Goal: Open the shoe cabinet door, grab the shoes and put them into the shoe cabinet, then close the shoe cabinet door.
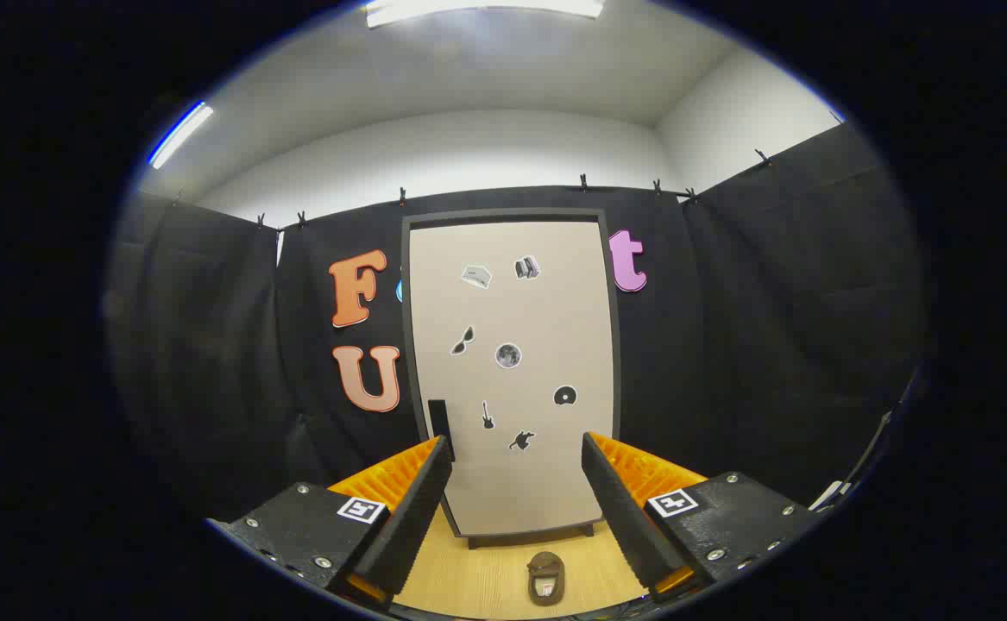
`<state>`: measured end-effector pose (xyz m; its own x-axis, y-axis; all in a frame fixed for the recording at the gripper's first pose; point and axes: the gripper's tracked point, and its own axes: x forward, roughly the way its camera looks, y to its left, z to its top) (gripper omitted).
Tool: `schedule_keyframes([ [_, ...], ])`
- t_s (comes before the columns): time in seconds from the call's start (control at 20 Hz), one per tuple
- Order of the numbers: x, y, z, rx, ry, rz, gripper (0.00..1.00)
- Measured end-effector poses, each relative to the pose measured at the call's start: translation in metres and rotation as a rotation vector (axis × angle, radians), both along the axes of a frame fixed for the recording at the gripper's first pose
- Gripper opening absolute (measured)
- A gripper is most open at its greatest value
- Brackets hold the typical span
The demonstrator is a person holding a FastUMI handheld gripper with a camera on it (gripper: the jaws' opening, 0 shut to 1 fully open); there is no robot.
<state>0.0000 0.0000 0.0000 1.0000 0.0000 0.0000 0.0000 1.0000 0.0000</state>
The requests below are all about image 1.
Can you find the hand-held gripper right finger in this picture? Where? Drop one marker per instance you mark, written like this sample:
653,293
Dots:
619,509

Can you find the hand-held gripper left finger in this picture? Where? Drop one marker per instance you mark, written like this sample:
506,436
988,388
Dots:
412,509

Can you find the brown fuzzy shoe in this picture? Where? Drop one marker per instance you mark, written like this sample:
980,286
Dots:
545,580

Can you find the grey shoe cabinet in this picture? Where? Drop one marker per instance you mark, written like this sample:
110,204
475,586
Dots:
405,285

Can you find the beige shoe cabinet door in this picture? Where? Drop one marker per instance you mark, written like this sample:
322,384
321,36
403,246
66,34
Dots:
512,302

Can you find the black backdrop cloth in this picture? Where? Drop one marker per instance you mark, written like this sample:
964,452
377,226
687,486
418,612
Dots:
770,328

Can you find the row of black cloth clips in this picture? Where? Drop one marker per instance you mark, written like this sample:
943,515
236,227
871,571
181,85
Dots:
583,182

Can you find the wide ceiling light panel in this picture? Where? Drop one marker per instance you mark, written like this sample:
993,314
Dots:
477,9

